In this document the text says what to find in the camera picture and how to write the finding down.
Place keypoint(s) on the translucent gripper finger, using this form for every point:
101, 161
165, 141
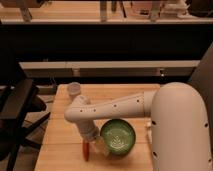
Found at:
101, 146

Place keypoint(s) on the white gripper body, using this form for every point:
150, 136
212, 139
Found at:
88, 130

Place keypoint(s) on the red pepper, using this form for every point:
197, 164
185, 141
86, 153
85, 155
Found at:
85, 150

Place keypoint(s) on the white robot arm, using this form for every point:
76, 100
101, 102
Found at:
180, 136

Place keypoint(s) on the green ceramic bowl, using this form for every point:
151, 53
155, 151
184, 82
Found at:
119, 136

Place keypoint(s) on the white paper cup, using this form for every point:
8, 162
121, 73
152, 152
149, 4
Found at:
73, 89

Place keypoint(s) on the white remote control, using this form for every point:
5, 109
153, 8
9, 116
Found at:
149, 132

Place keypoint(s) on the black office chair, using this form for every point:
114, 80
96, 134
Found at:
17, 99

